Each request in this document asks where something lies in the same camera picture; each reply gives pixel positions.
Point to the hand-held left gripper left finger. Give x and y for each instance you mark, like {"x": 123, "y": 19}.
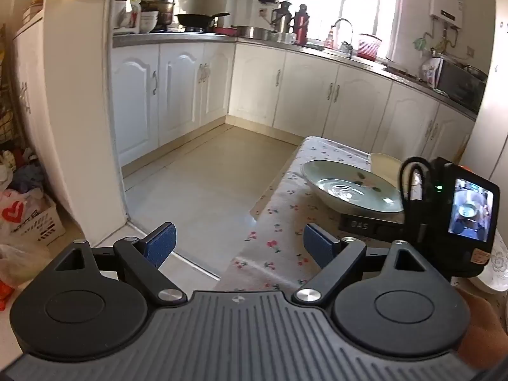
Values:
{"x": 160, "y": 244}

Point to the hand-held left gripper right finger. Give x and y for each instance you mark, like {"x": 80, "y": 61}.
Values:
{"x": 317, "y": 246}

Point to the pale green glazed plate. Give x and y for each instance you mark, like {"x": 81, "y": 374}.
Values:
{"x": 349, "y": 190}

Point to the white flower print plate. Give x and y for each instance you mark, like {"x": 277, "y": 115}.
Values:
{"x": 496, "y": 264}

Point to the cream bowl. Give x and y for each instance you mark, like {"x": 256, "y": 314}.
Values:
{"x": 387, "y": 164}

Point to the stacked white bowls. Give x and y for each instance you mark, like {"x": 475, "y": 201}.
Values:
{"x": 149, "y": 22}

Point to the person's right hand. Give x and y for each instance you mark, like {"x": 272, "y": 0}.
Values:
{"x": 488, "y": 325}

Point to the cherry print tablecloth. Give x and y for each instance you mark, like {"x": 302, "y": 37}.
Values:
{"x": 278, "y": 222}

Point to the black microwave oven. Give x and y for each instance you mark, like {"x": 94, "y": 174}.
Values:
{"x": 460, "y": 85}

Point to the white refrigerator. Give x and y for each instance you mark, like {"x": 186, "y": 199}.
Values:
{"x": 492, "y": 87}

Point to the clear plastic bag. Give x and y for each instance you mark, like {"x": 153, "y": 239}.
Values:
{"x": 16, "y": 262}

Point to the red and white plastic bag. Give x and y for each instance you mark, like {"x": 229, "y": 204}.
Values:
{"x": 16, "y": 214}

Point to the printed snack bag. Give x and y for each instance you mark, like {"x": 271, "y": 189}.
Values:
{"x": 430, "y": 71}

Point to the pile of clothes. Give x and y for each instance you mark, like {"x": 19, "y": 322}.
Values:
{"x": 24, "y": 174}

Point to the white kitchen base cabinets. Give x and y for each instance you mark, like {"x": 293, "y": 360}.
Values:
{"x": 178, "y": 87}

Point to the green hanging cloth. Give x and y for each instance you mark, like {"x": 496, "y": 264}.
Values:
{"x": 421, "y": 43}

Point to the pink plastic basket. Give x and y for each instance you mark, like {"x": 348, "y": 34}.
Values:
{"x": 369, "y": 47}

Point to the white cupboard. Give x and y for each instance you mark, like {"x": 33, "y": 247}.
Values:
{"x": 31, "y": 87}

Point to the chrome faucet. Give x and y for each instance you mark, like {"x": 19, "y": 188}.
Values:
{"x": 351, "y": 35}

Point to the dish soap bottle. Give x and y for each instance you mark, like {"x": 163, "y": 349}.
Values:
{"x": 329, "y": 39}

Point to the red thermos flask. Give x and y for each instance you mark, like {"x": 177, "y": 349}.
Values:
{"x": 301, "y": 26}

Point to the steel basin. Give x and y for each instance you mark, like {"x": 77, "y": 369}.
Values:
{"x": 254, "y": 31}

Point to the black frying pan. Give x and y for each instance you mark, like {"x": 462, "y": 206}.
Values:
{"x": 194, "y": 20}

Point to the silver thermos jug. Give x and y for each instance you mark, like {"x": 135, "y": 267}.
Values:
{"x": 282, "y": 18}

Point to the white utensil holder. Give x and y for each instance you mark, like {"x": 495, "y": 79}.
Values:
{"x": 125, "y": 14}

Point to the lidded cooking pot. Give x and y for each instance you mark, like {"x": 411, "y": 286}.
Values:
{"x": 156, "y": 8}

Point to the kitchen window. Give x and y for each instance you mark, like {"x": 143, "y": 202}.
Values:
{"x": 325, "y": 0}

